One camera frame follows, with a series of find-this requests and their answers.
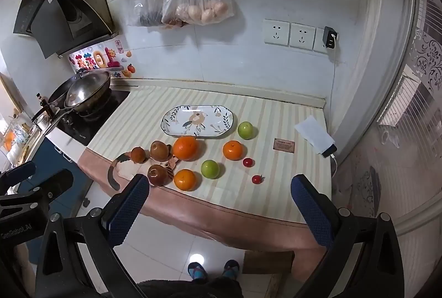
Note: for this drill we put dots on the black range hood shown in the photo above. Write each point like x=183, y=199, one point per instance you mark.
x=62, y=27

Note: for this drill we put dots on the small brown card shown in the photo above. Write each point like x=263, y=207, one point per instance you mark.
x=284, y=145

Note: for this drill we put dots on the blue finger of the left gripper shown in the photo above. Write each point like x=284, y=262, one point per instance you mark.
x=16, y=175
x=49, y=189

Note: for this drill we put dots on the blue slipper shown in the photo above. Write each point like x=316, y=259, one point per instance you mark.
x=231, y=270
x=196, y=271

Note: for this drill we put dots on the black induction cooktop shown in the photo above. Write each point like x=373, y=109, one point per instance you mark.
x=82, y=126

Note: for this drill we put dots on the colourful wall sticker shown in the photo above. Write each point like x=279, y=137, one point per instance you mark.
x=111, y=56

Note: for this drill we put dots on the floral oval ceramic plate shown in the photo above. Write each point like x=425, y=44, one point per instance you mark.
x=206, y=121

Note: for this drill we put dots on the cherry tomato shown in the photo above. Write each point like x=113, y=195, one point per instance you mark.
x=248, y=162
x=257, y=179

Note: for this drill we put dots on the large orange with stem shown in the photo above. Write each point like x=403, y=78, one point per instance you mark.
x=185, y=148

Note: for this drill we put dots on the blue slipper left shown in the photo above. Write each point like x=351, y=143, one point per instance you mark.
x=196, y=271

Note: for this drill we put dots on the white paper on phone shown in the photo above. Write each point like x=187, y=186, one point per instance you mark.
x=316, y=136

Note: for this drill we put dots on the yellowish red apple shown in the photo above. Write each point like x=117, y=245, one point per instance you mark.
x=159, y=151

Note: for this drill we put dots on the steel wok with lid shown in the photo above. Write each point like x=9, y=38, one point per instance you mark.
x=79, y=93

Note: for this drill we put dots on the black charger plug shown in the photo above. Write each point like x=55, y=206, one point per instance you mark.
x=330, y=38

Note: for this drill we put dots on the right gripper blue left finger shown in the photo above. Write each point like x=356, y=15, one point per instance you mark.
x=123, y=208

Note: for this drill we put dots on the green apple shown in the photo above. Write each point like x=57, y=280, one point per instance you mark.
x=246, y=130
x=210, y=169

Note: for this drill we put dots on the blue slipper right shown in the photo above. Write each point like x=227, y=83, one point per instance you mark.
x=231, y=270

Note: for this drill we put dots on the small dark orange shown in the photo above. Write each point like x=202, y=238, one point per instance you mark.
x=138, y=155

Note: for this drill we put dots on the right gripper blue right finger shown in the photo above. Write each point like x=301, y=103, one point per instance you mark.
x=315, y=208

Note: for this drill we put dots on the dark red apple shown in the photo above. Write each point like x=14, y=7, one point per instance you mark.
x=158, y=175

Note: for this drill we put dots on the green apple front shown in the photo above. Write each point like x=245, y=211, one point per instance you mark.
x=210, y=169

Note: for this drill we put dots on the white wall socket middle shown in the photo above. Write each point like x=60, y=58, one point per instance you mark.
x=302, y=36

